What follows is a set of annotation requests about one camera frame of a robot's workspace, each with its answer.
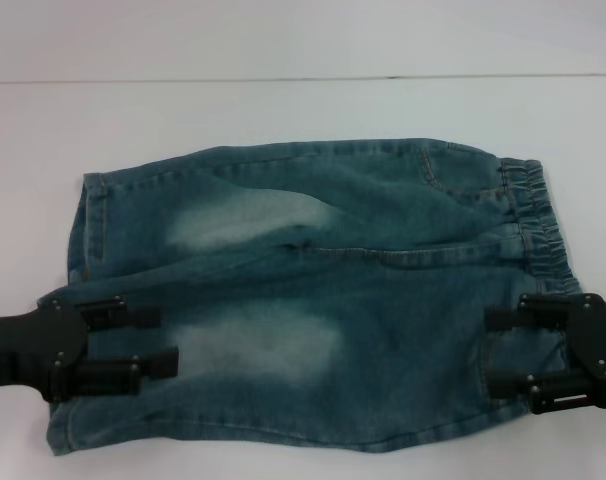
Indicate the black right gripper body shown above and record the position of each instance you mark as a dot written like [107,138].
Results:
[598,345]

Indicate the blue denim shorts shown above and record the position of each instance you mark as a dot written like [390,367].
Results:
[333,375]

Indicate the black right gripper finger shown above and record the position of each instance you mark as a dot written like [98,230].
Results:
[548,390]
[528,317]

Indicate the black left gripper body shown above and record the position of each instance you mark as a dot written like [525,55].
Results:
[43,350]

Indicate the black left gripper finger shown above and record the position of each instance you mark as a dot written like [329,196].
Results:
[128,316]
[133,372]

